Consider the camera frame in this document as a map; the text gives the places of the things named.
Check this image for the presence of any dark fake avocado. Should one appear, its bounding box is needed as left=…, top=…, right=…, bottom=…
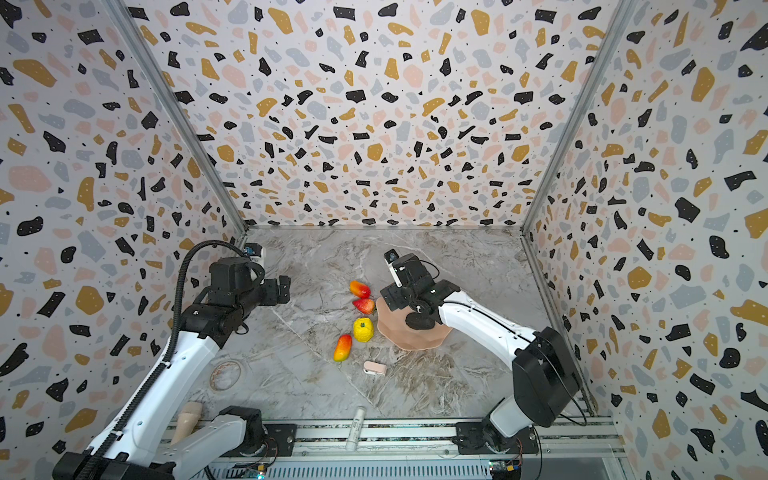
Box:
left=405, top=312, right=436, bottom=331

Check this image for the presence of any red fake strawberry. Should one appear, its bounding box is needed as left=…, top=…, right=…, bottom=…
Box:
left=353, top=298, right=375, bottom=316

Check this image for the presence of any red yellow fake mango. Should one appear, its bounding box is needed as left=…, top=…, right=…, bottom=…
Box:
left=349, top=280, right=371, bottom=299

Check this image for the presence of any yellow fake lemon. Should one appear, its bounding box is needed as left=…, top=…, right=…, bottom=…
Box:
left=353, top=318, right=375, bottom=343

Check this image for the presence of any red orange fake mango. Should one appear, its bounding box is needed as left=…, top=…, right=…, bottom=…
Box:
left=333, top=334, right=353, bottom=362

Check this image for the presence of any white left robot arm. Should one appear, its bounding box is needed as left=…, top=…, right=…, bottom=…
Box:
left=52, top=257, right=291, bottom=479

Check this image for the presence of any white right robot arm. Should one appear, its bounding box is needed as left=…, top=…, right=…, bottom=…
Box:
left=376, top=250, right=581, bottom=453

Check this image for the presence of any pink wavy fruit bowl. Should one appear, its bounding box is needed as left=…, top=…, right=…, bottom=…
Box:
left=376, top=298, right=453, bottom=351

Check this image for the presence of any small pink case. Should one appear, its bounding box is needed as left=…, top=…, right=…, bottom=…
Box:
left=363, top=361, right=388, bottom=376

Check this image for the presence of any beige cup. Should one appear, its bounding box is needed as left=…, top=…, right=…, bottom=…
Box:
left=170, top=401, right=203, bottom=445

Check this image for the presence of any white tube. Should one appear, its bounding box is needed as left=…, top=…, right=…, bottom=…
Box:
left=345, top=406, right=366, bottom=452

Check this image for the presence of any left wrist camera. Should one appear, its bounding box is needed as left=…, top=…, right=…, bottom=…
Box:
left=243, top=242, right=264, bottom=258

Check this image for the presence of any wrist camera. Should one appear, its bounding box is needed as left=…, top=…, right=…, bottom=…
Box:
left=243, top=242, right=264, bottom=258
left=384, top=249, right=400, bottom=267

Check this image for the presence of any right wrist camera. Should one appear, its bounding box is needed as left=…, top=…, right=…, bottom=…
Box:
left=384, top=249, right=400, bottom=267

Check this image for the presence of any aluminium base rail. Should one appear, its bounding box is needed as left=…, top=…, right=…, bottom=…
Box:
left=194, top=417, right=634, bottom=479

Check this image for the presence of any aluminium corner post left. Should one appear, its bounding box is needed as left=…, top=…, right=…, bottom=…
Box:
left=101, top=1, right=247, bottom=240

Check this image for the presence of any aluminium corner post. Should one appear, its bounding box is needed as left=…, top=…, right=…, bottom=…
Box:
left=521, top=0, right=637, bottom=238
left=101, top=1, right=247, bottom=240

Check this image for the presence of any aluminium corner post right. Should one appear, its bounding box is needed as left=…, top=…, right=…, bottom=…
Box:
left=521, top=0, right=637, bottom=238

